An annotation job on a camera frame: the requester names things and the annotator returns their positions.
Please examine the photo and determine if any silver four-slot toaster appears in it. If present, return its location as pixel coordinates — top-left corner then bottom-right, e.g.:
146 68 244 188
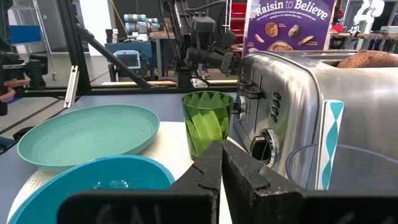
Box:
232 49 398 191

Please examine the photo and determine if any person's hand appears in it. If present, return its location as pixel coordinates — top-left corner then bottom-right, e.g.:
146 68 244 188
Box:
0 78 31 103

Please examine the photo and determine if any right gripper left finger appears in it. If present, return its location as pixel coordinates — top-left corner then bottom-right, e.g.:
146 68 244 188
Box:
57 140 223 224

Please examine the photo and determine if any black aluminium table frame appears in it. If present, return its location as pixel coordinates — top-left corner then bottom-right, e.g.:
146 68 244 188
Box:
14 0 239 98

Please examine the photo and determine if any white round placemat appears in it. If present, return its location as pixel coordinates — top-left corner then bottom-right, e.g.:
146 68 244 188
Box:
7 121 246 224

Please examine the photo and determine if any light wooden side board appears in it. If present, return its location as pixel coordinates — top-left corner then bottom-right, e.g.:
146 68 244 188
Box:
101 79 239 87

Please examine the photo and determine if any shelf with red bins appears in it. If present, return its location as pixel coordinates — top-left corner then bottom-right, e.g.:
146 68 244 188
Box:
229 2 249 45

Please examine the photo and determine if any shelf with blue bins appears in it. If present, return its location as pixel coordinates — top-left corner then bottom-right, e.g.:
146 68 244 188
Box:
7 0 57 82

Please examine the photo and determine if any teach pendant with screen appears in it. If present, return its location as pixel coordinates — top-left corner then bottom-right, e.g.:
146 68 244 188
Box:
113 49 142 70

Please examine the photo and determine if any blue cabinet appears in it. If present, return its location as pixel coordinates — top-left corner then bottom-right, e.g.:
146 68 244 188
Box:
104 40 154 82

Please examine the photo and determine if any green faceted plastic cup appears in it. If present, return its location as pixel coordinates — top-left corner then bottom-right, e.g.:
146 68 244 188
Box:
181 90 234 161

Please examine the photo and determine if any wooden workbench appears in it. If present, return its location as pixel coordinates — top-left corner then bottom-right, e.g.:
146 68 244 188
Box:
330 30 398 52

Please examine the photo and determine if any purple raisin cereal box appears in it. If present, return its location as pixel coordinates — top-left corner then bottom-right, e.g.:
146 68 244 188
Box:
243 0 337 57

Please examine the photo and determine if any mint green plate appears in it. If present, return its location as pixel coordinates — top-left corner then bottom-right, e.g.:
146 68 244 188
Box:
17 104 160 172

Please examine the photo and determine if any silver metal bracket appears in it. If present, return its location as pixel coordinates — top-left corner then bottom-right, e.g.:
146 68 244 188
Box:
63 65 80 109

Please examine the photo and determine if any clear plastic cup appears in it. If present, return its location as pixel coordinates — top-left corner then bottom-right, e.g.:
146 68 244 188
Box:
285 142 398 191

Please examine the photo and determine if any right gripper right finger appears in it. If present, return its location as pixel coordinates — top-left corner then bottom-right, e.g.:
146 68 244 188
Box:
222 140 398 224

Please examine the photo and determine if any brown bagel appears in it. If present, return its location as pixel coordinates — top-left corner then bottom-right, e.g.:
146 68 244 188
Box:
336 49 398 68

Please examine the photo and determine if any spoon with teal patterned handle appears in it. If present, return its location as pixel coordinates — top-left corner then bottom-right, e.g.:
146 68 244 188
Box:
315 99 345 191

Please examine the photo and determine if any blue plastic bowl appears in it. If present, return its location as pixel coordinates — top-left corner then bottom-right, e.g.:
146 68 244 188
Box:
7 154 175 224

